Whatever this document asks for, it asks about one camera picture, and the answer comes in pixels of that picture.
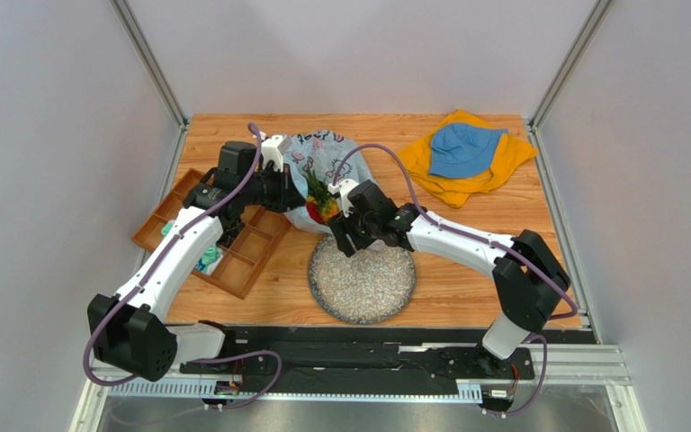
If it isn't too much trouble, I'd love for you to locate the teal sock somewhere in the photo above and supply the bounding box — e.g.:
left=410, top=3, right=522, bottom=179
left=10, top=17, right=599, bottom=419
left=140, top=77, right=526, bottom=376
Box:
left=160, top=220, right=224, bottom=275

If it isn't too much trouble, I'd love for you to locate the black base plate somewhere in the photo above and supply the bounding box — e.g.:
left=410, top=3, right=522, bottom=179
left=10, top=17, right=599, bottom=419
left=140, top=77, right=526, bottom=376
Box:
left=179, top=326, right=540, bottom=396

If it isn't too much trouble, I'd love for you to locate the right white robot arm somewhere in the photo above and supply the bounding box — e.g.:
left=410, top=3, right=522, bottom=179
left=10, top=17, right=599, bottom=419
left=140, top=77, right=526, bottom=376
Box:
left=328, top=179, right=571, bottom=360

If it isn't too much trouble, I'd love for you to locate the blue bucket hat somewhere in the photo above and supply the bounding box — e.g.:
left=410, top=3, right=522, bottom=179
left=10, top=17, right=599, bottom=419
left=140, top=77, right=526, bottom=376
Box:
left=428, top=122, right=507, bottom=179

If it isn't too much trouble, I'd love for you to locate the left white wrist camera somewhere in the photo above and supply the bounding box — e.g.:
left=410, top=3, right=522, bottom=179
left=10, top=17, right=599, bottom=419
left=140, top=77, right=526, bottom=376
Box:
left=260, top=134, right=292, bottom=172

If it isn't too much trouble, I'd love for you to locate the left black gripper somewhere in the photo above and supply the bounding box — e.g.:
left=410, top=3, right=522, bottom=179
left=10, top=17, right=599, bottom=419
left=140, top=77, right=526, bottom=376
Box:
left=239, top=163, right=306, bottom=214

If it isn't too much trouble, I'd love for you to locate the aluminium frame rail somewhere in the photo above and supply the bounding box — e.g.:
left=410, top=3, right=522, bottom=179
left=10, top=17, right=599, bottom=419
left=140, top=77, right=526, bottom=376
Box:
left=110, top=0, right=189, bottom=130

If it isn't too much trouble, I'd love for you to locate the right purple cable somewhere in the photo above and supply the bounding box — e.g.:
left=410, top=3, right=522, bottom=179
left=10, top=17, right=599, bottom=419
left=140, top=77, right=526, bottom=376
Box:
left=332, top=142, right=579, bottom=418

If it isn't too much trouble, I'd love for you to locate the red apple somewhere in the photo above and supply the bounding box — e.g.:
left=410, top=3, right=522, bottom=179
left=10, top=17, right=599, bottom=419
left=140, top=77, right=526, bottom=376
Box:
left=306, top=202, right=325, bottom=225

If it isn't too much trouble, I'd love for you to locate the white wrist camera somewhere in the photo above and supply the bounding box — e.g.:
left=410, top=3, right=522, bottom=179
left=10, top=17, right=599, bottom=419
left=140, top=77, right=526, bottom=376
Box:
left=328, top=178, right=359, bottom=218
left=260, top=134, right=292, bottom=172

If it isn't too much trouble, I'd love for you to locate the orange pineapple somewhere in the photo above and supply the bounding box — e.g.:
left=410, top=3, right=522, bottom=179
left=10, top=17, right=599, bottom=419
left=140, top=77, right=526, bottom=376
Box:
left=304, top=169, right=340, bottom=225

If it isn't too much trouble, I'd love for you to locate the brown wooden divided tray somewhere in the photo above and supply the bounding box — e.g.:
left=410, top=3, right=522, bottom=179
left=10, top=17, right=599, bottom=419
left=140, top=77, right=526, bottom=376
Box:
left=131, top=168, right=291, bottom=299

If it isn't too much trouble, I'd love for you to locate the light blue plastic bag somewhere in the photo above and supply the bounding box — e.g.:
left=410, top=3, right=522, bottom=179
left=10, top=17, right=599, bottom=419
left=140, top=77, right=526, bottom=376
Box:
left=283, top=130, right=357, bottom=235

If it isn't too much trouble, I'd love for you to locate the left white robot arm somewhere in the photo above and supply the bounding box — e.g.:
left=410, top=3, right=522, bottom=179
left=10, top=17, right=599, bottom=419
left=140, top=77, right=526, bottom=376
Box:
left=83, top=135, right=306, bottom=385

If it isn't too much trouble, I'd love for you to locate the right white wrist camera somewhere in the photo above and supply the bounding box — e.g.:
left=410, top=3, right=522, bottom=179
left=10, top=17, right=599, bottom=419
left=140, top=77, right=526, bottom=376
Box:
left=328, top=178, right=359, bottom=218

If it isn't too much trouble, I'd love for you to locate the speckled ceramic plate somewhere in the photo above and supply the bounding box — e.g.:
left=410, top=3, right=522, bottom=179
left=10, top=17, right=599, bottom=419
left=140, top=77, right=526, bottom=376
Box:
left=308, top=236, right=417, bottom=325

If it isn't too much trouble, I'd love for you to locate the purple cable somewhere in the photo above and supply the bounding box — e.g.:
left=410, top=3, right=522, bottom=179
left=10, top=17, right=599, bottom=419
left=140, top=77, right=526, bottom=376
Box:
left=332, top=142, right=579, bottom=418
left=82, top=121, right=283, bottom=411

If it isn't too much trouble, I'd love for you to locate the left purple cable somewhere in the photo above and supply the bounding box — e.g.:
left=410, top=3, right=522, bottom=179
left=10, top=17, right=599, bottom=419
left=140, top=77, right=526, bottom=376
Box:
left=82, top=121, right=283, bottom=411

